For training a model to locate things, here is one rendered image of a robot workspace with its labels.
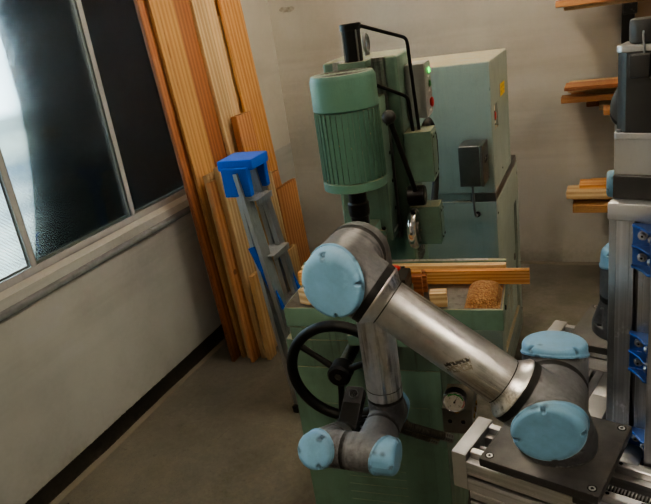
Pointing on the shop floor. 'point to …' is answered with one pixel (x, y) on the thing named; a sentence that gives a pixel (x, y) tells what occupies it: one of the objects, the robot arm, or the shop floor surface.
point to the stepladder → (237, 165)
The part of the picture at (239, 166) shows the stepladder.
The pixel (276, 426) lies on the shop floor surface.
